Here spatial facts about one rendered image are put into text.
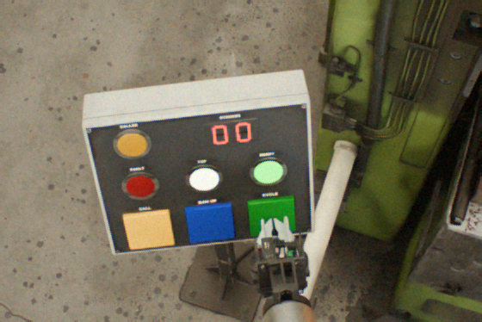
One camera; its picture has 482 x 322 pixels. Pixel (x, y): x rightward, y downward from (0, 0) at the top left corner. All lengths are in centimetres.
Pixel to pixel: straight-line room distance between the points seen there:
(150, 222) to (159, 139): 17
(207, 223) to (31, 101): 134
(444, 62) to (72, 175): 140
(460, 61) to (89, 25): 155
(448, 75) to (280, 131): 32
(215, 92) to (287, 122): 12
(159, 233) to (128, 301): 103
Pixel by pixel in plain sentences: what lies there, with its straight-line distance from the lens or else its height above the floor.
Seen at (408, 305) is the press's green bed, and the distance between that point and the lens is 237.
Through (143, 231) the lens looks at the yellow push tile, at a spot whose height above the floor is 101.
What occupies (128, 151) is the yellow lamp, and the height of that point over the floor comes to 116.
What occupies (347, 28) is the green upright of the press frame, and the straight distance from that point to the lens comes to 155.
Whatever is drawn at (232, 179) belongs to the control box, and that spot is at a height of 108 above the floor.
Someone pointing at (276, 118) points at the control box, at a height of 118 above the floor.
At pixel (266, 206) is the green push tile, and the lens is 153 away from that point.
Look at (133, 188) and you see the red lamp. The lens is 150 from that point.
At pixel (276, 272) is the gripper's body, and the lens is 140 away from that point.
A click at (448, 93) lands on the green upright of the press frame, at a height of 101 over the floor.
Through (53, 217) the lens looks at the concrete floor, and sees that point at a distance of 267.
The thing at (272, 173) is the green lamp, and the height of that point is 109.
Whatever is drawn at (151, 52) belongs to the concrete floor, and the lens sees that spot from 280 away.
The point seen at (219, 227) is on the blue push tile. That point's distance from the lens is 156.
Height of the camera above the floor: 251
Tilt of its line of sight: 71 degrees down
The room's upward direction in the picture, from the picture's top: 5 degrees counter-clockwise
